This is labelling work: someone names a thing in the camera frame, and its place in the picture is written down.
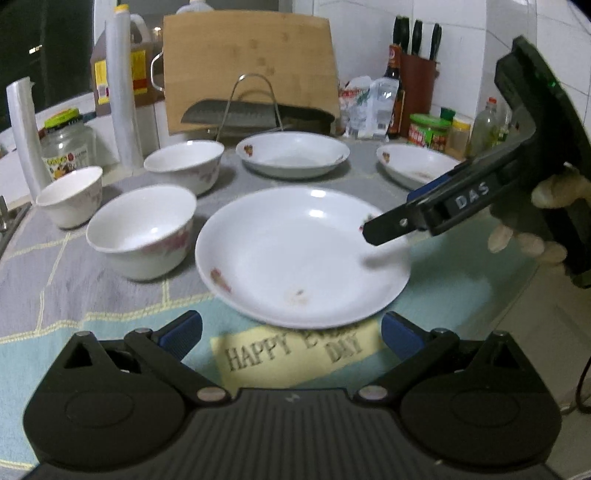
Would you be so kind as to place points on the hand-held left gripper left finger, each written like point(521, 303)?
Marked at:
point(184, 332)

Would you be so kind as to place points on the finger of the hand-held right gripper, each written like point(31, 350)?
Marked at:
point(388, 228)
point(429, 189)

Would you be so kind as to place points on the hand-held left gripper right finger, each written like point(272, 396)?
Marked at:
point(400, 334)

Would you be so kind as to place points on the white floral plate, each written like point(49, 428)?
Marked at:
point(415, 161)
point(291, 152)
point(286, 249)

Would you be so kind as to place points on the white floral bowl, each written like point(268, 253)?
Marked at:
point(138, 230)
point(184, 161)
point(69, 194)

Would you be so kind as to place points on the person's right hand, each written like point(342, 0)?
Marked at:
point(526, 242)

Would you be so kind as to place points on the green seasoning can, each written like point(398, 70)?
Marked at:
point(429, 134)

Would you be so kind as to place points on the clear glass bottle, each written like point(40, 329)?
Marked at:
point(485, 129)

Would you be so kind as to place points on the yellow-lidded spice jar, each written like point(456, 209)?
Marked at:
point(459, 136)

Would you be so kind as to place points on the green-capped bottle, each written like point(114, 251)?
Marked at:
point(448, 114)

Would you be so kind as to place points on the dark soy sauce bottle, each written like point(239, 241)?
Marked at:
point(394, 101)

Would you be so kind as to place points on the clear plastic bag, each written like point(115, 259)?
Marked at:
point(381, 106)

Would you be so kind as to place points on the brown knife block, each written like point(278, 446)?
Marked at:
point(418, 92)

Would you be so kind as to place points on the printed plastic bag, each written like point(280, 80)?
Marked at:
point(353, 104)

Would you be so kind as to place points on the grey and teal checked mat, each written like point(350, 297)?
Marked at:
point(55, 277)

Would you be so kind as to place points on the steel cleaver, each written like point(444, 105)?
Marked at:
point(207, 113)

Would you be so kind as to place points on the glass jar with green lid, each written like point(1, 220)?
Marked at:
point(69, 147)

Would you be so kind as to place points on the bamboo cutting board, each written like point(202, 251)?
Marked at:
point(249, 50)

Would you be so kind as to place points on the tall plastic wrap roll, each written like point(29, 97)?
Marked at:
point(122, 92)

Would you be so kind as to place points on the short plastic wrap roll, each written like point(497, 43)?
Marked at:
point(23, 129)

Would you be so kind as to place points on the brown cooking oil bottle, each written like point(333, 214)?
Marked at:
point(147, 64)

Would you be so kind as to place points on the white plastic jug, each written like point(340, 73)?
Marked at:
point(196, 7)

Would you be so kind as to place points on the dark window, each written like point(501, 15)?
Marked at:
point(41, 41)

